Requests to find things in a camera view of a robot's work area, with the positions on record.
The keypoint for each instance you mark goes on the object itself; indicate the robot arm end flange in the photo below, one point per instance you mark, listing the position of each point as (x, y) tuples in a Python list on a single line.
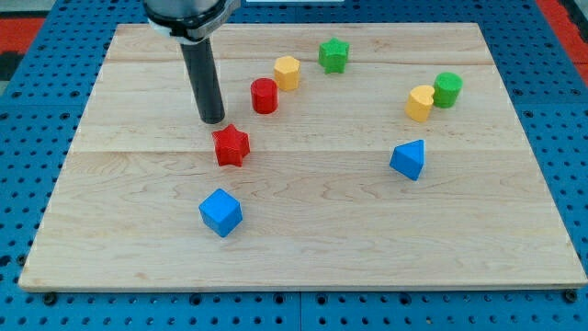
[(188, 21)]

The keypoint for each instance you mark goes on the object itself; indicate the red star block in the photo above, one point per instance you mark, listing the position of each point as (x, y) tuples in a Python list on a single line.
[(231, 146)]

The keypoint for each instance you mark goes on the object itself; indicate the green star block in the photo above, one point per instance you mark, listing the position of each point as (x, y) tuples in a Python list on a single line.
[(333, 56)]

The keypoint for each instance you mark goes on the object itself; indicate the wooden board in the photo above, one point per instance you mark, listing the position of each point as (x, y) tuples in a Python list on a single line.
[(322, 208)]

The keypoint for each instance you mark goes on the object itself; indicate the red cylinder block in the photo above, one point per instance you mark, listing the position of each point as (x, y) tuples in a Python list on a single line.
[(264, 95)]

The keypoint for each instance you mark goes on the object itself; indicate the blue cube block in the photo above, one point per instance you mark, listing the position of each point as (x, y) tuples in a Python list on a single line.
[(221, 212)]

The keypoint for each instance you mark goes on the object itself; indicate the yellow hexagon block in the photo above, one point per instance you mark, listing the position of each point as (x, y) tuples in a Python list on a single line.
[(287, 73)]

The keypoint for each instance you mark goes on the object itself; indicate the blue triangle block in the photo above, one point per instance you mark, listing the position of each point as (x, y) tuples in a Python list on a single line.
[(409, 158)]

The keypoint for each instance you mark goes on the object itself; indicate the yellow heart block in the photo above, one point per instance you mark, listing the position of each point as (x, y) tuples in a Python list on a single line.
[(419, 103)]

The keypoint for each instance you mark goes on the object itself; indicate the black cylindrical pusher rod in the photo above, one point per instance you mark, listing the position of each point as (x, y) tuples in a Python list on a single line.
[(202, 73)]

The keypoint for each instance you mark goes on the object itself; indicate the green cylinder block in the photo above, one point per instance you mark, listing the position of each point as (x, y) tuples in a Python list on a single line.
[(447, 87)]

